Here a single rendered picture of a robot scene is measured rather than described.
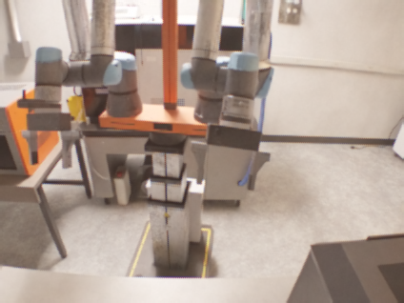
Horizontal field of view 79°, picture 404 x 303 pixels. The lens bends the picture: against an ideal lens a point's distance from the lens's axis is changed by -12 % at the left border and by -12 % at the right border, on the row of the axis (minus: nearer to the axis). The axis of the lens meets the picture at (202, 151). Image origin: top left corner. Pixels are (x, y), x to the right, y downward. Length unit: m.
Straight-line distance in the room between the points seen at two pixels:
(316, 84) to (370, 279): 2.91
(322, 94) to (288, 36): 0.81
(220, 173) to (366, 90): 2.24
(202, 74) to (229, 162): 1.33
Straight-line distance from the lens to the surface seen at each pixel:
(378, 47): 3.59
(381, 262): 0.60
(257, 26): 0.90
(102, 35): 0.88
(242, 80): 0.66
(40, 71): 0.83
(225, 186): 2.17
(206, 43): 0.79
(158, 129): 1.06
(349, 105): 3.63
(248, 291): 0.83
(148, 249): 1.70
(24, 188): 1.66
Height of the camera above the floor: 1.60
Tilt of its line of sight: 31 degrees down
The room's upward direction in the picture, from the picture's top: 3 degrees clockwise
